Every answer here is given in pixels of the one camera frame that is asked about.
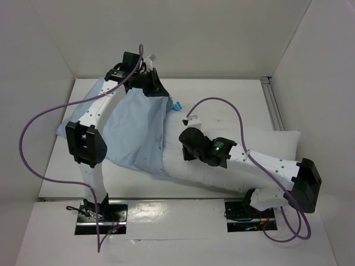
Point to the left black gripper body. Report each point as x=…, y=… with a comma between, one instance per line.
x=146, y=81

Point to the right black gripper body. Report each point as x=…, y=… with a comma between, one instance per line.
x=187, y=153

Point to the light blue pillowcase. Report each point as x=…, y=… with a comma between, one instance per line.
x=134, y=132

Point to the white pillow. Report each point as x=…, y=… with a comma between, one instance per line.
x=277, y=144

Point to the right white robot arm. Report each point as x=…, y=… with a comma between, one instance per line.
x=297, y=183

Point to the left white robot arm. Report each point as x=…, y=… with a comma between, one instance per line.
x=83, y=130

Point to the blue white pillow tag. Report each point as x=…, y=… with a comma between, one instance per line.
x=177, y=107

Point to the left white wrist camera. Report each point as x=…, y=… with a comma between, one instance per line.
x=148, y=62

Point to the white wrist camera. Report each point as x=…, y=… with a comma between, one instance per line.
x=192, y=121
x=148, y=62

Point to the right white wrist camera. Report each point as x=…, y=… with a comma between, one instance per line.
x=192, y=121

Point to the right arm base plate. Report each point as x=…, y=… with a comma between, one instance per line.
x=241, y=218

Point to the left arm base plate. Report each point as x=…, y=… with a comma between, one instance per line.
x=115, y=219

